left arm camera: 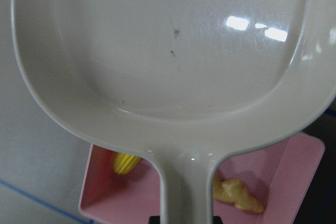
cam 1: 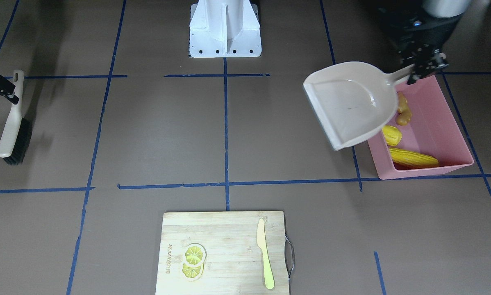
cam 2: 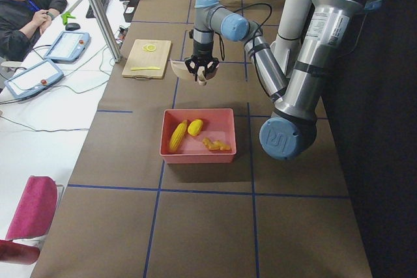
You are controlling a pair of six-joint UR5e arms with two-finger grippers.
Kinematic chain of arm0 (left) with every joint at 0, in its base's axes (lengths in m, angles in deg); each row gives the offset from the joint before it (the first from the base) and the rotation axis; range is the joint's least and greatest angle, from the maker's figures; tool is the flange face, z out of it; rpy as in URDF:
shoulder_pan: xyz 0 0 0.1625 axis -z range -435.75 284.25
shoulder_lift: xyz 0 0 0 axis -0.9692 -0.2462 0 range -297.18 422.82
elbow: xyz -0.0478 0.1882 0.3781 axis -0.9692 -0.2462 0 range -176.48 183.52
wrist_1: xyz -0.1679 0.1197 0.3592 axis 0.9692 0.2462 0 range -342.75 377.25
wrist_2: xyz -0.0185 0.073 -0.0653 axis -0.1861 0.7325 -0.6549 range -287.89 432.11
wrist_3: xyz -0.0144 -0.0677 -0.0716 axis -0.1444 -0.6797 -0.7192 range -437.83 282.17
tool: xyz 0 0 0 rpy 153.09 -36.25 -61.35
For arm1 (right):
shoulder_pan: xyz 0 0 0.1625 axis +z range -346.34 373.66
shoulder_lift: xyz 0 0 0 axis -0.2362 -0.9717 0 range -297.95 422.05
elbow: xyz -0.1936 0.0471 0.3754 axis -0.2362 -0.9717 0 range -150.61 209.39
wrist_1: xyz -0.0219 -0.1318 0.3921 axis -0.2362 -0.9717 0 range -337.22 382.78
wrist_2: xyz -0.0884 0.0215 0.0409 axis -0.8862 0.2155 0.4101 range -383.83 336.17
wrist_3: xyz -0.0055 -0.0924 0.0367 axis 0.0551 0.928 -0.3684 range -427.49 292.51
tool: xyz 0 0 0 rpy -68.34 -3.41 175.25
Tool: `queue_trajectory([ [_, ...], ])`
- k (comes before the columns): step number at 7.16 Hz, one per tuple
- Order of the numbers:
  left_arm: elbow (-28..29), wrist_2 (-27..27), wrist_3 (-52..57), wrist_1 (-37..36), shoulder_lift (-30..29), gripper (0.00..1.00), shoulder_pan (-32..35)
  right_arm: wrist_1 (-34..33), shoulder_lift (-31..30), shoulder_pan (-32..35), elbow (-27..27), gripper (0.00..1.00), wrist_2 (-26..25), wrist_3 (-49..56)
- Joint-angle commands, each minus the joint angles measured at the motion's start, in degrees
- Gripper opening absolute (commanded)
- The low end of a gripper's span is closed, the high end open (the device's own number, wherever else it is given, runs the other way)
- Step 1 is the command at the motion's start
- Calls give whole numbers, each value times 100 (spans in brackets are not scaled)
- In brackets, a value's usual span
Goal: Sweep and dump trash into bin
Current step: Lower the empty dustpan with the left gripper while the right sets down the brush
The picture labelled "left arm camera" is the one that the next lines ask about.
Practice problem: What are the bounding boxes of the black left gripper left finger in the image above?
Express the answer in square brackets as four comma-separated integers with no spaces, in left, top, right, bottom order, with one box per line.
[149,216,161,224]

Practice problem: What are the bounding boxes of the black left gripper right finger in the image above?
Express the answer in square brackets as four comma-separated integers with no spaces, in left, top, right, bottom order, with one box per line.
[213,216,223,224]

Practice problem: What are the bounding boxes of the tan toy ginger root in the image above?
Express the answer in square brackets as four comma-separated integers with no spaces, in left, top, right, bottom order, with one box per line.
[212,171,265,214]

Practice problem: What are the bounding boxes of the yellow toy corn cob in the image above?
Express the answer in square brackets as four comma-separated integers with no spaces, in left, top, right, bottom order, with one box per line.
[110,152,141,175]

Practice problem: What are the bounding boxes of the beige plastic dustpan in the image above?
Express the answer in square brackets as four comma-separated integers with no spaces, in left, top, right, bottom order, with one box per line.
[11,0,335,223]

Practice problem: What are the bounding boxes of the red plastic bin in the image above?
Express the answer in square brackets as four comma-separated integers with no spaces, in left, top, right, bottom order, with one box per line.
[78,133,325,223]

